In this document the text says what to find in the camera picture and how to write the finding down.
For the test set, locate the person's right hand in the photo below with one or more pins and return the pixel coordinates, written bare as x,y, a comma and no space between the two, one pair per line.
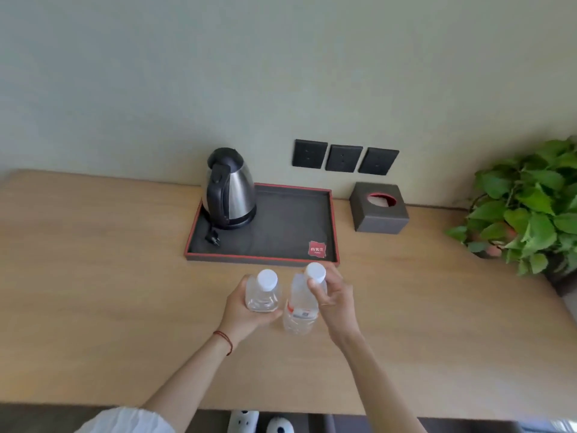
338,311

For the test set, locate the person's left hand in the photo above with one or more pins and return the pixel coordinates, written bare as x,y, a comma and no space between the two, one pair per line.
234,315

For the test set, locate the person's right thumb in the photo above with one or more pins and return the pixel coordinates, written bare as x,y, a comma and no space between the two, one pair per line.
319,295

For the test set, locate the person's left thumb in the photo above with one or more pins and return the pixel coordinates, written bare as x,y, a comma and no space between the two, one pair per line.
268,318

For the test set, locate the clear water bottle white cap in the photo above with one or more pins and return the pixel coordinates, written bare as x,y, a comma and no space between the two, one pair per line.
263,295

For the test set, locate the clear water bottle red label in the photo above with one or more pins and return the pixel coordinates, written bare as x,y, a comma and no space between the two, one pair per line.
300,311

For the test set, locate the person's right forearm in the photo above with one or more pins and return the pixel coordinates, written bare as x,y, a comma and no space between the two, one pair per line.
378,387

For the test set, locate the person's left forearm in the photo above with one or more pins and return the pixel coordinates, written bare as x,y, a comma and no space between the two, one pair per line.
189,383

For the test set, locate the dark tray with red rim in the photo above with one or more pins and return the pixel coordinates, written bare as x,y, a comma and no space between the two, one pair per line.
284,225

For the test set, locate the grey square tissue box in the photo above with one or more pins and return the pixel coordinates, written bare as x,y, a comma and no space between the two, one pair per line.
378,218

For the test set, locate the black kettle base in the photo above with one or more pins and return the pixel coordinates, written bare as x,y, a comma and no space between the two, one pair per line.
239,222

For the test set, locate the white slipper with black spots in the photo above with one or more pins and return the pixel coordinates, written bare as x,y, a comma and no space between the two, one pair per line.
279,426
242,422

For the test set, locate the white tissue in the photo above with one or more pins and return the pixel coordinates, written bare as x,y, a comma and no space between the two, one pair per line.
380,201

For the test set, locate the stainless steel electric kettle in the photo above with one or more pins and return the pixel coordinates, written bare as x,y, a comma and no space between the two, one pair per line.
234,189

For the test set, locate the white sleeve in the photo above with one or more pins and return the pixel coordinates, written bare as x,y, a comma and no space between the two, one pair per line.
126,422

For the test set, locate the green leafy houseplant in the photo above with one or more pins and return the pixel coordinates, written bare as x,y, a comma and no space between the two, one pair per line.
532,202

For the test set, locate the black wall socket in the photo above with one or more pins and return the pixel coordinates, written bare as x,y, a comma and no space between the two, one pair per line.
309,154
378,161
344,158

